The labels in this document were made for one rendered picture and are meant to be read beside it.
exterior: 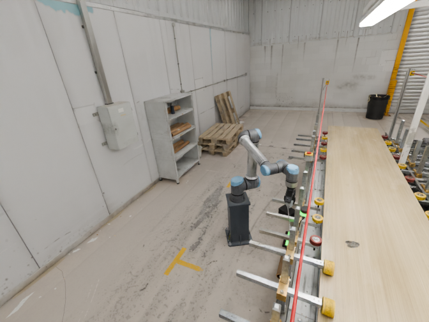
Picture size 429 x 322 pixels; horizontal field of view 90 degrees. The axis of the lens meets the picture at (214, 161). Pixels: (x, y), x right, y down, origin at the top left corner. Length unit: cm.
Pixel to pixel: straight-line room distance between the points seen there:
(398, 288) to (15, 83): 342
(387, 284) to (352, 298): 24
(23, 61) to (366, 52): 880
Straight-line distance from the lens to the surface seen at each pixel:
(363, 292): 163
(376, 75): 942
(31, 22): 313
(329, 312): 142
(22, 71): 298
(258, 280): 144
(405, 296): 171
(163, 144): 397
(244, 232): 282
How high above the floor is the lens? 213
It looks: 26 degrees down
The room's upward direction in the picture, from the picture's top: 4 degrees counter-clockwise
